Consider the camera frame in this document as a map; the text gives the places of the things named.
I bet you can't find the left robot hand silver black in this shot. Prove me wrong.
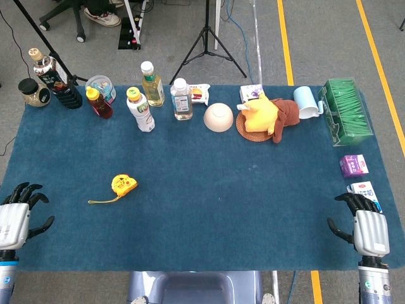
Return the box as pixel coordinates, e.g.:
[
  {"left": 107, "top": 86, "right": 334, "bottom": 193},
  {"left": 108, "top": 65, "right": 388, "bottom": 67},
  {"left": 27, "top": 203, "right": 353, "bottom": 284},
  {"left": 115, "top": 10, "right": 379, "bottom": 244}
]
[{"left": 0, "top": 182, "right": 55, "bottom": 260}]

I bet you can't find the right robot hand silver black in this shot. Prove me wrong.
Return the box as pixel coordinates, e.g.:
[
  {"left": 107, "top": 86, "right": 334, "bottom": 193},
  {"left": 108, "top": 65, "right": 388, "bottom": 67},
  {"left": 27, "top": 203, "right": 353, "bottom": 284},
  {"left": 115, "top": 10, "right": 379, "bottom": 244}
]
[{"left": 327, "top": 193, "right": 390, "bottom": 269}]

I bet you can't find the yellow tape measure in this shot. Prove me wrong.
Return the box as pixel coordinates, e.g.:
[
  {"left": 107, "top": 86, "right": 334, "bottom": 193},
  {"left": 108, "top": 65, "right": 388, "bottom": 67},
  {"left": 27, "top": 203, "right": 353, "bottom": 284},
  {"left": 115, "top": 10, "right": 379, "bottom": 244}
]
[{"left": 87, "top": 173, "right": 139, "bottom": 205}]

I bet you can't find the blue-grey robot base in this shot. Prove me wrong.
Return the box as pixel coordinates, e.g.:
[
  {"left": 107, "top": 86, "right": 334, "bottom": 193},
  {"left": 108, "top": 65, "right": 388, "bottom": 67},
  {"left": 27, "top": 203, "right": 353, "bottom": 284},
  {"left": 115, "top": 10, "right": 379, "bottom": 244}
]
[{"left": 126, "top": 270, "right": 279, "bottom": 304}]

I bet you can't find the white blue milk carton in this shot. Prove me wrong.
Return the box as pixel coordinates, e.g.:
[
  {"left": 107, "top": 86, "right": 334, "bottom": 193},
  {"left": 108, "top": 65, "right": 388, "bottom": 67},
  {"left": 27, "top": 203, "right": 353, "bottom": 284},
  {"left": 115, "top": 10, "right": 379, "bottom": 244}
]
[{"left": 346, "top": 180, "right": 383, "bottom": 213}]

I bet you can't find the purple milk carton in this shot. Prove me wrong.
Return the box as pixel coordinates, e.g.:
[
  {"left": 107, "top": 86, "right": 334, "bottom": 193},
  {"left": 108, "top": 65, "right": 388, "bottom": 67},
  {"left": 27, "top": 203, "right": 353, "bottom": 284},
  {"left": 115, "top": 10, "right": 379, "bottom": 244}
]
[{"left": 339, "top": 154, "right": 370, "bottom": 179}]

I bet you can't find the metal table leg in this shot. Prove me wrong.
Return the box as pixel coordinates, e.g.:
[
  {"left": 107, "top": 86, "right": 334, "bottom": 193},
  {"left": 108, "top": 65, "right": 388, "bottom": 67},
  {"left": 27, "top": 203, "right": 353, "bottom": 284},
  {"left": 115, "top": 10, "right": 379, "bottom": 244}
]
[{"left": 271, "top": 270, "right": 281, "bottom": 304}]

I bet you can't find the green tissue box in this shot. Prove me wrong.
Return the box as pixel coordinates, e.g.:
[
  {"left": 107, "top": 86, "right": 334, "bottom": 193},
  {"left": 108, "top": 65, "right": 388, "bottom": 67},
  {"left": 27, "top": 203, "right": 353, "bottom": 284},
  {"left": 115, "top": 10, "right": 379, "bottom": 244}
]
[{"left": 317, "top": 78, "right": 375, "bottom": 148}]

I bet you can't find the glass jar black lid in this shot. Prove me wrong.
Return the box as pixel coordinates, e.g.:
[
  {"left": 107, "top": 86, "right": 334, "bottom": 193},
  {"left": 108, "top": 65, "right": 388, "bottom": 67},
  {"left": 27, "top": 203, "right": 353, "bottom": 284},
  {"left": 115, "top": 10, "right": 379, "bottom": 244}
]
[{"left": 18, "top": 78, "right": 51, "bottom": 108}]

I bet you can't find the red honey bottle yellow cap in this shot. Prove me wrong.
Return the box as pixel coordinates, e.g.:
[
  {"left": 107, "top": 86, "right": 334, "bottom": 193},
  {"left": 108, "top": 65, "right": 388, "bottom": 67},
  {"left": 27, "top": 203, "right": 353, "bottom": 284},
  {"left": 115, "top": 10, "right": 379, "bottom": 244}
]
[{"left": 85, "top": 86, "right": 114, "bottom": 120}]

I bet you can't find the brown cloth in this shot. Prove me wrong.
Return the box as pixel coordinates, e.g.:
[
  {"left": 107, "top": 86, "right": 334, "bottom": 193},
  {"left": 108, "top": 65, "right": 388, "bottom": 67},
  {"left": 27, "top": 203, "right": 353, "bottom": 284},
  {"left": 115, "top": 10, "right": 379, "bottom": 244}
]
[{"left": 271, "top": 98, "right": 300, "bottom": 144}]

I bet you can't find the dark tea bottle beige cap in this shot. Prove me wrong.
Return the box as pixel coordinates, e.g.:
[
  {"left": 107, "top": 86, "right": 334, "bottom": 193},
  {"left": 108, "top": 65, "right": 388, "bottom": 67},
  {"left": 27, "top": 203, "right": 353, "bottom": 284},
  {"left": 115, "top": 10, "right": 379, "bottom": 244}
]
[{"left": 28, "top": 47, "right": 84, "bottom": 110}]

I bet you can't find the light blue white mug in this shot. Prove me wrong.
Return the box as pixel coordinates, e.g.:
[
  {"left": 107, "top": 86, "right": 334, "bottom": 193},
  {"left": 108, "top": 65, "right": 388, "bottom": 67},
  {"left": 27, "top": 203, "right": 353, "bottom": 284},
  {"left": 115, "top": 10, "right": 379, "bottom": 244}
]
[{"left": 293, "top": 85, "right": 325, "bottom": 120}]

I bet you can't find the brown woven coaster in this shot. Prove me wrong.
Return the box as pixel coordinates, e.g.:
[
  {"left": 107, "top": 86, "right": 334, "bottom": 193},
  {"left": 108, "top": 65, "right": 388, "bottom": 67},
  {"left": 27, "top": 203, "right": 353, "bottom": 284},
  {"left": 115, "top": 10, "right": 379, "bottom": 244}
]
[{"left": 235, "top": 111, "right": 276, "bottom": 143}]

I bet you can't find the yellow plush duck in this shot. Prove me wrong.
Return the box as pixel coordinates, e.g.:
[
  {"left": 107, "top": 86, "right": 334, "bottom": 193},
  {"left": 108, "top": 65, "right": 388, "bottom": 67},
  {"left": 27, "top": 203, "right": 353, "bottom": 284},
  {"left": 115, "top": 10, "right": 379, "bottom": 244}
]
[{"left": 237, "top": 94, "right": 280, "bottom": 136}]

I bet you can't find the clear round candy container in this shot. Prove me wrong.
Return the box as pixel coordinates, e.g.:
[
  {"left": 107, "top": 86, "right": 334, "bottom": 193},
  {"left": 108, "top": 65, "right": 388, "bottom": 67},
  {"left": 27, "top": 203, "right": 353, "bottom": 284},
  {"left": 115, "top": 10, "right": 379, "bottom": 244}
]
[{"left": 85, "top": 75, "right": 117, "bottom": 104}]

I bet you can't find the white drink bottle yellow cap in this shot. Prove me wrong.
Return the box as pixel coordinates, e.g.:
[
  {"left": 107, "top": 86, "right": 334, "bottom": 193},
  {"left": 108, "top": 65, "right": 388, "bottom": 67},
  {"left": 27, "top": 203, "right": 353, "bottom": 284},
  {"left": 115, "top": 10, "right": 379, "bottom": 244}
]
[{"left": 126, "top": 87, "right": 156, "bottom": 133}]

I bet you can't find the blue table mat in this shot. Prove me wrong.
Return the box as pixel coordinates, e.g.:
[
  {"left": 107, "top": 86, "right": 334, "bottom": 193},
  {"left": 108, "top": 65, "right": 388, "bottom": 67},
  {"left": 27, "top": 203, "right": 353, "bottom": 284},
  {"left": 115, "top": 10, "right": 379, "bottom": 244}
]
[{"left": 0, "top": 84, "right": 405, "bottom": 272}]

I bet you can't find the small white purple box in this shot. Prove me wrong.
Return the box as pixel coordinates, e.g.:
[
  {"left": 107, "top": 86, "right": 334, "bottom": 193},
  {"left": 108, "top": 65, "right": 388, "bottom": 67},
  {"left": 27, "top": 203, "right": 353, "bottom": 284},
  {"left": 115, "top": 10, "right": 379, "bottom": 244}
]
[{"left": 239, "top": 84, "right": 265, "bottom": 104}]

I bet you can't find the black light stand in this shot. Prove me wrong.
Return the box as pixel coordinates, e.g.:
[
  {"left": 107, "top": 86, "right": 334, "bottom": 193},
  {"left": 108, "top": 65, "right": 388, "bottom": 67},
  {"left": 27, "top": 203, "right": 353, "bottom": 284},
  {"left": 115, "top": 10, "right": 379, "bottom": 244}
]
[{"left": 12, "top": 0, "right": 89, "bottom": 87}]

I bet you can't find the beige upturned bowl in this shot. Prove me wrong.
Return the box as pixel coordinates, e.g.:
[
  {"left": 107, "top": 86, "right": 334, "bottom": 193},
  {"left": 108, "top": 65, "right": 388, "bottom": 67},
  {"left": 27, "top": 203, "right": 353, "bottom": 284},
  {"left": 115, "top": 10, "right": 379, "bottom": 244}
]
[{"left": 203, "top": 102, "right": 234, "bottom": 133}]

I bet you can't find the yellow liquid bottle white cap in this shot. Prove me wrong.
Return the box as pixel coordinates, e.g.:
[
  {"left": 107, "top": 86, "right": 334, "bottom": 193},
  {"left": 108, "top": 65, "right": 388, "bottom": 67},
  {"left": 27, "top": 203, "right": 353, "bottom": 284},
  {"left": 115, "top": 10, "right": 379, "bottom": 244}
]
[{"left": 140, "top": 61, "right": 166, "bottom": 108}]

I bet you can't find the clear water bottle white cap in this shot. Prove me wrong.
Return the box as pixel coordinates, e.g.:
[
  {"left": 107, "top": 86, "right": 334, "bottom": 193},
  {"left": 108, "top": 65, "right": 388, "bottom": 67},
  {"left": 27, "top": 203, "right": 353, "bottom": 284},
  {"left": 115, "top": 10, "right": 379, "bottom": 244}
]
[{"left": 170, "top": 77, "right": 194, "bottom": 121}]

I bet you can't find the black office chair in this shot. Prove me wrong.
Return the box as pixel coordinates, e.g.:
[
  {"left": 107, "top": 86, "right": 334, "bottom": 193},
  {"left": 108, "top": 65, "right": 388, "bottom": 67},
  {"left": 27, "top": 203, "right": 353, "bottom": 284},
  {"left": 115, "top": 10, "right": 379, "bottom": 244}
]
[{"left": 38, "top": 0, "right": 118, "bottom": 43}]

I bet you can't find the black power strip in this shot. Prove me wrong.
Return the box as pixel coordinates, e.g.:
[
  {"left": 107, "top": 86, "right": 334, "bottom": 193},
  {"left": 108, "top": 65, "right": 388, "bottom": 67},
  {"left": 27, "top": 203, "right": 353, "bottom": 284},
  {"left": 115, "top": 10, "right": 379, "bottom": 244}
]
[{"left": 118, "top": 16, "right": 142, "bottom": 51}]

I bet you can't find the packaged red snack cake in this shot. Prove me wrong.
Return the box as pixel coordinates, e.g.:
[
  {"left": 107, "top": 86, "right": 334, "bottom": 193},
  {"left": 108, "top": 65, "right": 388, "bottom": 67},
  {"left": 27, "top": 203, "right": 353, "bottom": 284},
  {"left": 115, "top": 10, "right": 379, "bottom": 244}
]
[{"left": 189, "top": 83, "right": 211, "bottom": 106}]

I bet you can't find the white sneaker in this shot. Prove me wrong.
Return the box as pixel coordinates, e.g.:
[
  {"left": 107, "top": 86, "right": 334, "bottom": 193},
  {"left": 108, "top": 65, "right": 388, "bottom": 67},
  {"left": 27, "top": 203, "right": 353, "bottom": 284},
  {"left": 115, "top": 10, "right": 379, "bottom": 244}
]
[{"left": 84, "top": 6, "right": 122, "bottom": 28}]

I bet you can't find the black tripod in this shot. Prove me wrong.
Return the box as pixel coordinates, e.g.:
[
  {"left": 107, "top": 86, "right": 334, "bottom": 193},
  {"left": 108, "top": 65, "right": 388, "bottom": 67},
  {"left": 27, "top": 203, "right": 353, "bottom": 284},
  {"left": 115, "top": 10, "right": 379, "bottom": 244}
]
[{"left": 169, "top": 0, "right": 247, "bottom": 86}]

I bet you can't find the black floor cable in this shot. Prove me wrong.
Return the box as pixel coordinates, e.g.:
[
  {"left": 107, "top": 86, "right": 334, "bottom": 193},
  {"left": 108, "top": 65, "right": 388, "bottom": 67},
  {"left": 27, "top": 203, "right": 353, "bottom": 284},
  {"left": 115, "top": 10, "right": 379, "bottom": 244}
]
[
  {"left": 0, "top": 8, "right": 30, "bottom": 80},
  {"left": 0, "top": 136, "right": 16, "bottom": 156}
]

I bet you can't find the blue floor cable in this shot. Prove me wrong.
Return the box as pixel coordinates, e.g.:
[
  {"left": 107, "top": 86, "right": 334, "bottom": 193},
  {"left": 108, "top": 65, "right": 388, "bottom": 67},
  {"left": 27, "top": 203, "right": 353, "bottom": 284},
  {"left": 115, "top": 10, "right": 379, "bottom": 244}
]
[
  {"left": 288, "top": 270, "right": 300, "bottom": 304},
  {"left": 221, "top": 0, "right": 256, "bottom": 84}
]

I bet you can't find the white post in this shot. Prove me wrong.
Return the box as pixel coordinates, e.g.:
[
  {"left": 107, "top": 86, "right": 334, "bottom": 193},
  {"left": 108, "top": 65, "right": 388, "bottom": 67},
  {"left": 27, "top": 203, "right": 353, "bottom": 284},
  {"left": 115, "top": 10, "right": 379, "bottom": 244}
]
[{"left": 214, "top": 0, "right": 221, "bottom": 51}]

